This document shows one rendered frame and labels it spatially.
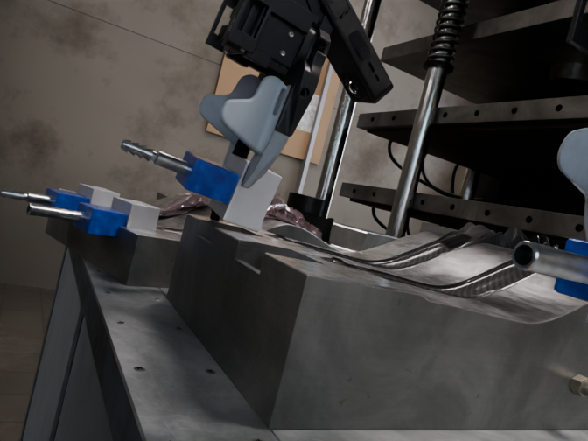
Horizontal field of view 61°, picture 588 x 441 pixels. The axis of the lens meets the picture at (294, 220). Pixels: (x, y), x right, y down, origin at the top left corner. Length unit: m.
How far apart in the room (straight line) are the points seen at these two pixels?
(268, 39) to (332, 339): 0.24
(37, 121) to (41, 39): 0.49
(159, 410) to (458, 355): 0.20
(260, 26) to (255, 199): 0.14
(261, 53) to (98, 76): 3.13
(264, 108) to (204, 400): 0.23
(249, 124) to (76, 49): 3.15
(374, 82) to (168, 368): 0.30
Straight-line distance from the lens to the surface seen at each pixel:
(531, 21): 1.44
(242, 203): 0.43
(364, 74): 0.47
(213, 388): 0.34
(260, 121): 0.41
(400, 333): 0.32
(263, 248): 0.38
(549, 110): 1.25
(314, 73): 0.41
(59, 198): 0.67
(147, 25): 3.63
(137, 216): 0.58
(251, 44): 0.41
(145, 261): 0.55
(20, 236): 3.53
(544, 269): 0.22
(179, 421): 0.29
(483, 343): 0.38
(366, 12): 1.90
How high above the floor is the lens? 0.93
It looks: 2 degrees down
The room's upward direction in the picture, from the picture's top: 14 degrees clockwise
